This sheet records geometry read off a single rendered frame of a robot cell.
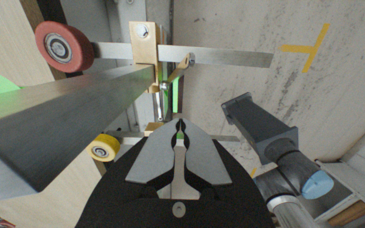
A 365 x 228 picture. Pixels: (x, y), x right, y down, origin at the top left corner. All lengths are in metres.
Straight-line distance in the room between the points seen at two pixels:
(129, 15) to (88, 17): 0.14
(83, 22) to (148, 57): 0.26
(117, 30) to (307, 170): 1.04
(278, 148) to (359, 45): 1.39
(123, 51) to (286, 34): 1.35
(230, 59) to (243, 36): 0.97
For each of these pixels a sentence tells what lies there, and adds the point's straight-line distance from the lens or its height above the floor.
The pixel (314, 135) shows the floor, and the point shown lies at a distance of 2.34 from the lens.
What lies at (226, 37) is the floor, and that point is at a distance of 1.19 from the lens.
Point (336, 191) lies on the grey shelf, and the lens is 3.32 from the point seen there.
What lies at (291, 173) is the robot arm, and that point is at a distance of 0.83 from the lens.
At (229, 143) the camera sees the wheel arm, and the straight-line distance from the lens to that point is 0.39.
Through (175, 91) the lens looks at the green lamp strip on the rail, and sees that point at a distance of 0.44.
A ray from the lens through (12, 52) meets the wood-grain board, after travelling 0.38.
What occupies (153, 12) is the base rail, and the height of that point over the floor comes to 0.70.
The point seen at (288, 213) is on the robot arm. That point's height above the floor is 0.93.
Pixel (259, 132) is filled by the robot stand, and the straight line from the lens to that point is 0.93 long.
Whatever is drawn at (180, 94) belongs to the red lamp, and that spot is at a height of 0.70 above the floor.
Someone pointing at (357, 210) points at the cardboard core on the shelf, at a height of 0.58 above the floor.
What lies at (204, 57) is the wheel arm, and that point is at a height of 0.86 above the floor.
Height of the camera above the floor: 1.12
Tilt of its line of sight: 62 degrees down
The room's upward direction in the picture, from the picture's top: 180 degrees clockwise
